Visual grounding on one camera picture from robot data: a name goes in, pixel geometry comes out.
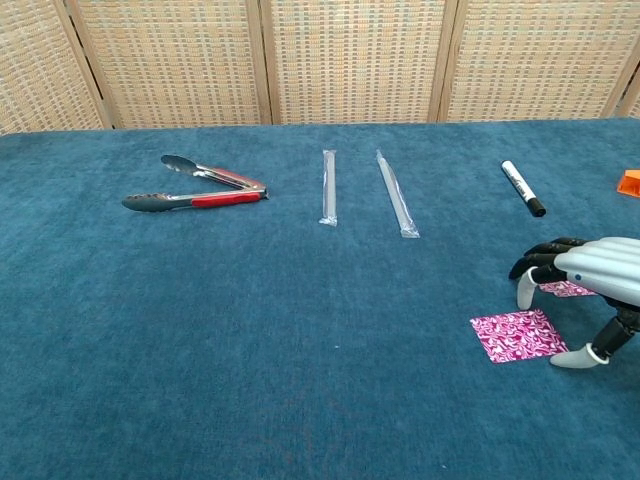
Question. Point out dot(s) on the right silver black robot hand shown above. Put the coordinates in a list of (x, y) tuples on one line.
[(605, 265)]

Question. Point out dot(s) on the pink patterned card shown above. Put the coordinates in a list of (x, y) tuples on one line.
[(565, 290), (515, 335)]

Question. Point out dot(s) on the orange plastic block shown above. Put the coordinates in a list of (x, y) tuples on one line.
[(630, 184)]

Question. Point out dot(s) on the white marker with black cap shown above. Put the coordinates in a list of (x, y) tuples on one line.
[(520, 185)]

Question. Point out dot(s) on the clear wrapped straw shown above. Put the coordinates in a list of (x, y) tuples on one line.
[(397, 195), (328, 190)]

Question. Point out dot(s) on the woven rattan folding screen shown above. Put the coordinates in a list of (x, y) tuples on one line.
[(350, 60)]

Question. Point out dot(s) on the blue carpet table cover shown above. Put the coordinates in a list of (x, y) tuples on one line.
[(200, 325)]

